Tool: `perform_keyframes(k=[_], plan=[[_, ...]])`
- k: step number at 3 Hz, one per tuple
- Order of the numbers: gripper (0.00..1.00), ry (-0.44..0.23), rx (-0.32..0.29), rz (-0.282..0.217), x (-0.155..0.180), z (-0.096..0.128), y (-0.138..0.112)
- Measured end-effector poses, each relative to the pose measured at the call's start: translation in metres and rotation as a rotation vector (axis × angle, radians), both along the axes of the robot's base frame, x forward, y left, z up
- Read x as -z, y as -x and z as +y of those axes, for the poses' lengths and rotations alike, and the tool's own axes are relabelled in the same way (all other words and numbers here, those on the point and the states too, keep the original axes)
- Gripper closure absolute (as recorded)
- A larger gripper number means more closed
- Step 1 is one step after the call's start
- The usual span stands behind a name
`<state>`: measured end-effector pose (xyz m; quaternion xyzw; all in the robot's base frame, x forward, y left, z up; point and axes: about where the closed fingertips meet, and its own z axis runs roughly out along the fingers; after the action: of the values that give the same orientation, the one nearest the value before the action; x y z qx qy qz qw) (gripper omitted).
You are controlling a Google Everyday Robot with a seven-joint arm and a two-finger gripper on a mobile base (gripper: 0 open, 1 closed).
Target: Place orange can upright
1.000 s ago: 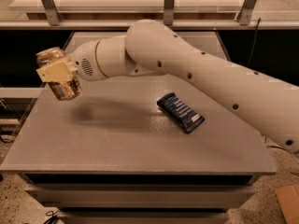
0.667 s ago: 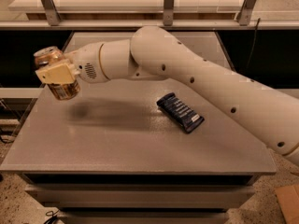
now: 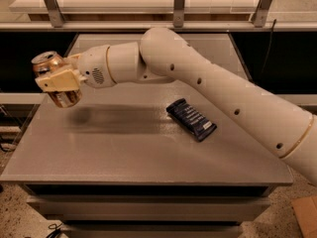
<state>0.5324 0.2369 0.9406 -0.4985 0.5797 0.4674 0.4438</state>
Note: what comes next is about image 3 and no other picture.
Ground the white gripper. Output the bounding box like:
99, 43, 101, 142
36, 45, 116, 92

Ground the orange soda can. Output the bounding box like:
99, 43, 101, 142
32, 51, 82, 108

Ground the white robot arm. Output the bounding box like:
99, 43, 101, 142
32, 28, 317, 183

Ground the grey table cabinet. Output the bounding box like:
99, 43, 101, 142
0, 33, 295, 238

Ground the blue snack bar wrapper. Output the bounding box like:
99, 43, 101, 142
166, 98, 217, 142

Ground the cardboard box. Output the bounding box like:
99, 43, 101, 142
291, 196, 317, 238

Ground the black cable bottom left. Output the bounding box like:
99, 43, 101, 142
45, 222, 63, 238

